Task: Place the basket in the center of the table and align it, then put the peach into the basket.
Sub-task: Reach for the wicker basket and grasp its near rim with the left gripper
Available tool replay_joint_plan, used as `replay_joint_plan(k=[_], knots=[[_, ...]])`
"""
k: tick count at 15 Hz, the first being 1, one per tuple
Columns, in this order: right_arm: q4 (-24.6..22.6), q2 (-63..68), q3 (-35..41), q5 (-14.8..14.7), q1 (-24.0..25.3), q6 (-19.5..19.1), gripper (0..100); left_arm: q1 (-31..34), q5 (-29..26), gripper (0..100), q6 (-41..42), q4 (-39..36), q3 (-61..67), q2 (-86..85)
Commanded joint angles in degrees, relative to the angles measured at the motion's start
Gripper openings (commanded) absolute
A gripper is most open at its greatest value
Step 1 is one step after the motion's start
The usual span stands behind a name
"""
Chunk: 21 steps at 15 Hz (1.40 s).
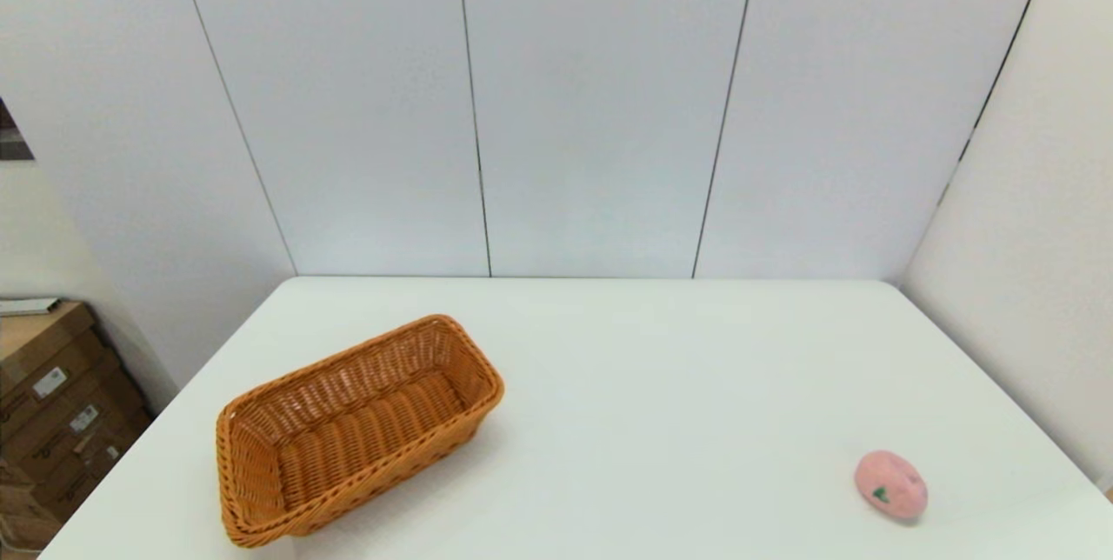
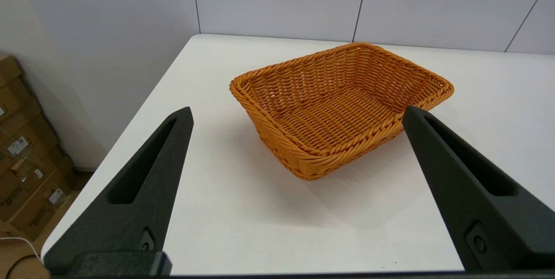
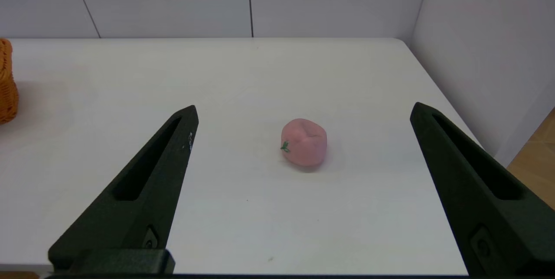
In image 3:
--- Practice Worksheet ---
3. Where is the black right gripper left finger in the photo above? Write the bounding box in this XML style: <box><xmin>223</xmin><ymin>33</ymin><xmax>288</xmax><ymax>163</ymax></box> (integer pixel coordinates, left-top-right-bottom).
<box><xmin>48</xmin><ymin>105</ymin><xmax>199</xmax><ymax>272</ymax></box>

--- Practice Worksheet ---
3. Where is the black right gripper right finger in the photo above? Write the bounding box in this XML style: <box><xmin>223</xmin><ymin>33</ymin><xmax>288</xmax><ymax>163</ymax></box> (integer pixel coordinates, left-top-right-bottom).
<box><xmin>410</xmin><ymin>102</ymin><xmax>555</xmax><ymax>276</ymax></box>

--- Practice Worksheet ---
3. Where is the pink peach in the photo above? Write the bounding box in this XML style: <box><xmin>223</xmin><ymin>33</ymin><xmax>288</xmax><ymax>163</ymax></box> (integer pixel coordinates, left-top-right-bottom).
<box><xmin>281</xmin><ymin>118</ymin><xmax>328</xmax><ymax>168</ymax></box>

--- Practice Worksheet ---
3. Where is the orange woven wicker basket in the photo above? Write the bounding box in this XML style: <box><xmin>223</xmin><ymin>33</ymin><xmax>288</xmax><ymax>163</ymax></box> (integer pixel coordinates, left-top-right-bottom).
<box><xmin>0</xmin><ymin>38</ymin><xmax>20</xmax><ymax>125</ymax></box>

